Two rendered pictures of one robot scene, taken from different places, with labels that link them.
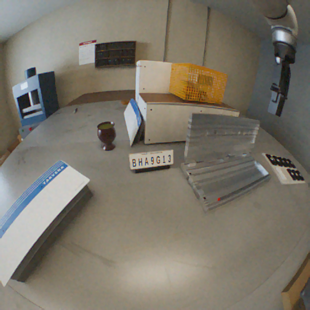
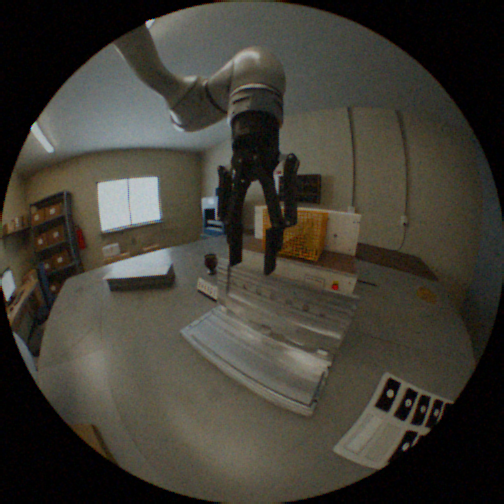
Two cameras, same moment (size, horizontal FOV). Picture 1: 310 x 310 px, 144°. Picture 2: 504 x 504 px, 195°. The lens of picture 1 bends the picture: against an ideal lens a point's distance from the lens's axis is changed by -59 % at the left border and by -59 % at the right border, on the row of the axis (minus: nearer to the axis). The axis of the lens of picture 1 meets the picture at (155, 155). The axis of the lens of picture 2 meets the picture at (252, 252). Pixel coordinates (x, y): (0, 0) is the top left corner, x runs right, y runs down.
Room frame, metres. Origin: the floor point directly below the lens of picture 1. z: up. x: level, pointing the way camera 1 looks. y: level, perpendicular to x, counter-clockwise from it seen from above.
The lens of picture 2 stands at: (0.16, -0.54, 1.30)
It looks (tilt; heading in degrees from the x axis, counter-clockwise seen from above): 19 degrees down; 53
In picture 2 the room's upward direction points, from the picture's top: straight up
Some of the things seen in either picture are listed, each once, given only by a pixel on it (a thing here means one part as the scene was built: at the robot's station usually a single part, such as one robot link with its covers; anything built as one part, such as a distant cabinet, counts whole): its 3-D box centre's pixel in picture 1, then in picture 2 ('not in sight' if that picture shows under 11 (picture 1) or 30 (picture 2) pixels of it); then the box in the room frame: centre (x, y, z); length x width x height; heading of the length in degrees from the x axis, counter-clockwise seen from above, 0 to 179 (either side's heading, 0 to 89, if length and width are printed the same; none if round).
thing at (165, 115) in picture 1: (198, 98); (317, 251); (0.77, -0.24, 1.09); 0.75 x 0.40 x 0.38; 108
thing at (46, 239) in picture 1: (32, 221); (139, 276); (0.01, 0.31, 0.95); 0.40 x 0.13 x 0.09; 159
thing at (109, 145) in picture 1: (107, 136); (211, 264); (0.43, 0.21, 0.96); 0.09 x 0.09 x 0.11
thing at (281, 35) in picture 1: (284, 42); (255, 113); (0.30, -0.36, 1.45); 0.09 x 0.09 x 0.06
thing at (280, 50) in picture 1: (284, 61); (254, 152); (0.30, -0.36, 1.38); 0.08 x 0.07 x 0.09; 112
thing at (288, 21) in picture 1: (280, 15); (250, 76); (0.31, -0.34, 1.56); 0.13 x 0.11 x 0.16; 109
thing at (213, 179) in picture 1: (235, 172); (252, 348); (0.31, -0.34, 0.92); 0.44 x 0.21 x 0.04; 108
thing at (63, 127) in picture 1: (168, 114); (305, 268); (0.97, -0.08, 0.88); 2.34 x 0.84 x 0.03; 101
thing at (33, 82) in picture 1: (39, 114); (221, 230); (1.32, 1.95, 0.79); 0.70 x 0.63 x 1.58; 101
